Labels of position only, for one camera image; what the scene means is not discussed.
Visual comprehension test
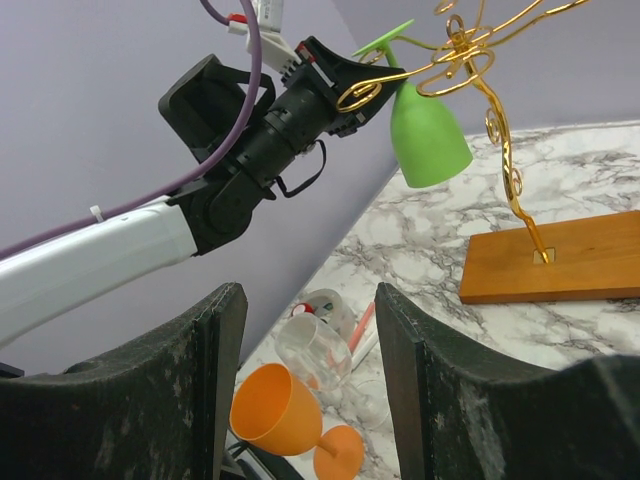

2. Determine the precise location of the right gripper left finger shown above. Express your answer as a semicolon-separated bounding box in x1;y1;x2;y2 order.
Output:
1;283;248;479

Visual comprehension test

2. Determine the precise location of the green plastic wine glass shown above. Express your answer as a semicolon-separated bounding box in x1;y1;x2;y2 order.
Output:
352;18;474;189

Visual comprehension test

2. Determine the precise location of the orange plastic wine glass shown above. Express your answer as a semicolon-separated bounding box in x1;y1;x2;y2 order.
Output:
230;363;365;479

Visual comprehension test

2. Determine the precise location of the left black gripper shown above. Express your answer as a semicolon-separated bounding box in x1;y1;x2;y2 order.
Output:
281;36;400;137

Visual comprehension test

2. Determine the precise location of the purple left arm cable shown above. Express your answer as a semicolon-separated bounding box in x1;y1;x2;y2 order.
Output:
0;0;262;261

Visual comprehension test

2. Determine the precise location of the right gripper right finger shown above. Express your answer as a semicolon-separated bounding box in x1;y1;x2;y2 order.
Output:
375;283;639;479

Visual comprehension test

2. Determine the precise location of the pink pen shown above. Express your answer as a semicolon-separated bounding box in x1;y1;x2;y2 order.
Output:
348;302;375;353

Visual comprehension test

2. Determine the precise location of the gold wire glass rack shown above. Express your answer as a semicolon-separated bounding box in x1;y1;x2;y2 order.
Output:
336;0;640;305

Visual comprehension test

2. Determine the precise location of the white green pen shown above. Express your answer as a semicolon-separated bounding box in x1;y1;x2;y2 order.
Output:
352;333;379;371

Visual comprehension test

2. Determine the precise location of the clear wine glass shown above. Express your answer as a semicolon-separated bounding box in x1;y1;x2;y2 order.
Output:
275;313;390;430

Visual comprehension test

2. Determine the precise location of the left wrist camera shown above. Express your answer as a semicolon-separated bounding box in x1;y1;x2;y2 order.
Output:
251;0;300;76

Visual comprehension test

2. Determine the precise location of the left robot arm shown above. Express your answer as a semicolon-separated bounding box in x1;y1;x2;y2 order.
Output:
1;37;404;344

